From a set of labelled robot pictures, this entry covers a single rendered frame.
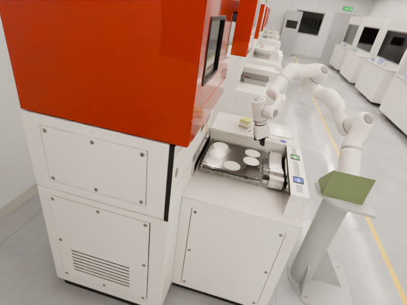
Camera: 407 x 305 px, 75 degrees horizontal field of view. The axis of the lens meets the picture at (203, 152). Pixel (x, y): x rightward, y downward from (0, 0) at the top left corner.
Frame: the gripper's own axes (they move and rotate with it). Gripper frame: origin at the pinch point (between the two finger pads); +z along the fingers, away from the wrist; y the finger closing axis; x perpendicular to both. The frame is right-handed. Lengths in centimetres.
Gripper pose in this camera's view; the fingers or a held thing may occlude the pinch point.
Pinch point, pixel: (261, 142)
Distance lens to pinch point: 176.4
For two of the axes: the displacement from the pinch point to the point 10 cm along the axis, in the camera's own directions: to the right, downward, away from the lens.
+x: -3.2, -5.1, 8.0
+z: 2.0, 7.9, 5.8
